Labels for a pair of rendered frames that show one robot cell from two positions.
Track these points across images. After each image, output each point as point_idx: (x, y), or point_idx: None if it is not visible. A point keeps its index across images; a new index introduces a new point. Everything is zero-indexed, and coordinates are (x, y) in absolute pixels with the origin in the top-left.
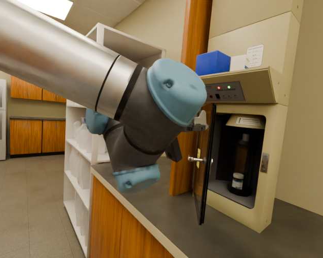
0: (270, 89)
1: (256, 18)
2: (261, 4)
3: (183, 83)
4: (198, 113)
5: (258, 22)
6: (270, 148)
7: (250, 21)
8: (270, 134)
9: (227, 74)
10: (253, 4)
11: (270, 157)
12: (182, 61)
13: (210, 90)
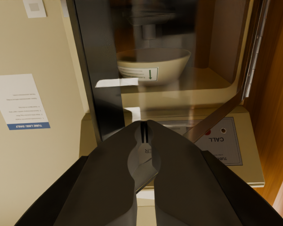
0: (82, 147)
1: (145, 210)
2: (141, 219)
3: None
4: (263, 72)
5: (142, 205)
6: (66, 30)
7: (152, 208)
8: (77, 59)
9: (152, 186)
10: (152, 221)
11: (60, 9)
12: (281, 206)
13: (202, 147)
